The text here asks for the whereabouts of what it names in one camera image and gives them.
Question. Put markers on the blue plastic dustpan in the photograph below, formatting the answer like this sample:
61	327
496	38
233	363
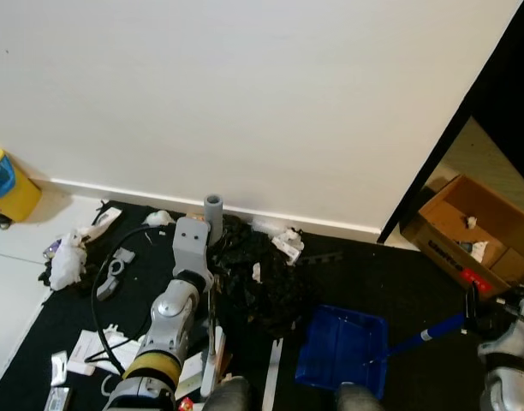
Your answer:
341	349

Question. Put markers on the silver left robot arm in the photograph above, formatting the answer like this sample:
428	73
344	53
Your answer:
172	317

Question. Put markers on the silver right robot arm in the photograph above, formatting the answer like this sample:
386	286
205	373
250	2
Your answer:
506	368

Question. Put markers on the white floor strip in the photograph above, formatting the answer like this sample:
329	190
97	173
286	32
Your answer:
272	377

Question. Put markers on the white printed paper scrap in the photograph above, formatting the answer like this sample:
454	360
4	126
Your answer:
479	251

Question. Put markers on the small white paper ball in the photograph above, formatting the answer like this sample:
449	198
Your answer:
471	223

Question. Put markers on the brown cardboard box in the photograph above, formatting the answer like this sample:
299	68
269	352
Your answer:
450	227

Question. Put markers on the grey robot right leg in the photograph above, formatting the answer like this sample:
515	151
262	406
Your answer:
358	397

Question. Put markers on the grey robot leg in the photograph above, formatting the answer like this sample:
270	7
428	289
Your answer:
358	397
229	396

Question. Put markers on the white printed wrapper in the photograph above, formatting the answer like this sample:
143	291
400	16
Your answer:
288	244

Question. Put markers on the black crumpled plastic bag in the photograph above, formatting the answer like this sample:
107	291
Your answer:
262	287

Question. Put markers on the grey robot left leg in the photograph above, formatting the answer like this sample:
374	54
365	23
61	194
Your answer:
229	396

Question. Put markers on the small white crumpled tissue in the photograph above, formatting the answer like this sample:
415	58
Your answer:
159	218

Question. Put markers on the white baseboard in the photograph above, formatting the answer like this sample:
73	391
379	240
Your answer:
142	195

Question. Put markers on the white flat packet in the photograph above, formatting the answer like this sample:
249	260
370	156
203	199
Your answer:
102	223

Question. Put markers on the white paper scraps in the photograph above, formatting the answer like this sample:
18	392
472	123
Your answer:
91	351

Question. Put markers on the large white crumpled tissue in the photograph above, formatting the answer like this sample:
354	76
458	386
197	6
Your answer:
68	261

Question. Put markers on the small silver foil packet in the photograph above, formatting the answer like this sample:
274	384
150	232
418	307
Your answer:
59	368

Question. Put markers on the yellow and blue toy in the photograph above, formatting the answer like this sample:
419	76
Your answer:
9	193

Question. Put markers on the black door frame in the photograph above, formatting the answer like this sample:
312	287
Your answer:
502	60

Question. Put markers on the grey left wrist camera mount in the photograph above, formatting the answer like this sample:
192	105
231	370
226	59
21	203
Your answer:
191	240

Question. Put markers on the grey plastic bracket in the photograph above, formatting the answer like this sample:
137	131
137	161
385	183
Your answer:
115	272

